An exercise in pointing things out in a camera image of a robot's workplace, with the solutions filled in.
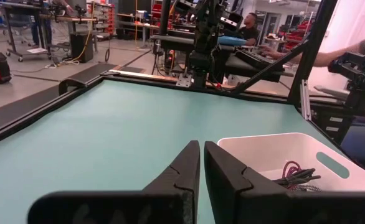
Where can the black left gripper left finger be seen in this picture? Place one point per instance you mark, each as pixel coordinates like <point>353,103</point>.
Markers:
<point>176,177</point>

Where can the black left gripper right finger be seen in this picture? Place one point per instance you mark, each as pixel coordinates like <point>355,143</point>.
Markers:
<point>226,177</point>

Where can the person's forearm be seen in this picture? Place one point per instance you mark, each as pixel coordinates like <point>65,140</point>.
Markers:
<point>325,57</point>

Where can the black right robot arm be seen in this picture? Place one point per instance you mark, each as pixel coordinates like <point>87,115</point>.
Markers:
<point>205,37</point>

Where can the white plastic bin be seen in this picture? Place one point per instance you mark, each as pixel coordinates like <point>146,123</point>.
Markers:
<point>263,152</point>

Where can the black keyboard tray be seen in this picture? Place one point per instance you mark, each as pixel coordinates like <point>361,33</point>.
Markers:
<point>251,62</point>

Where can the black drawer unit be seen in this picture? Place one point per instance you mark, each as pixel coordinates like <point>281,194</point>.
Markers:
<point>333,124</point>

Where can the person's hand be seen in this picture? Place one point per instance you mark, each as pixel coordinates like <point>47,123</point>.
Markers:
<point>271,52</point>

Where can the blue pad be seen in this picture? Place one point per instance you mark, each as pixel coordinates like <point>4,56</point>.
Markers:
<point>232,40</point>

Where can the person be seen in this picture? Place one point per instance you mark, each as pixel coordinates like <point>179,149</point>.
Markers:
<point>363,140</point>
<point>40,31</point>
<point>250,32</point>

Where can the red storage bins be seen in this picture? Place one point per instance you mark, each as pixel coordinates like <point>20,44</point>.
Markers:
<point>297,34</point>

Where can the black box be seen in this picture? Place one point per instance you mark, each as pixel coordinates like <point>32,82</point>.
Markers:
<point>81,46</point>

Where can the red parts bin shelf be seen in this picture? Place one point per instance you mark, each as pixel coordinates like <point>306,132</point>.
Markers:
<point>106,18</point>

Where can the wheeled work table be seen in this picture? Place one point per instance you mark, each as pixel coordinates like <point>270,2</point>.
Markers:
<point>61,18</point>

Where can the silver corner bracket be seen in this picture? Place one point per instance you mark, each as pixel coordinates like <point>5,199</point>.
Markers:
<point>184,81</point>

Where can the silver post bracket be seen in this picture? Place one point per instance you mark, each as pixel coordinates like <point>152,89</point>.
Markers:
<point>305,99</point>

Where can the black diagonal frame brace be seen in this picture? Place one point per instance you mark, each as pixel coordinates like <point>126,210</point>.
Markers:
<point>269,68</point>

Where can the black aluminium frame post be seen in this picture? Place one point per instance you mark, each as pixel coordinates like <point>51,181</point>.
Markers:
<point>313,49</point>

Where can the black table-level camera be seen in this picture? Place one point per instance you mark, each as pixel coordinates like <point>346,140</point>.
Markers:
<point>357,74</point>

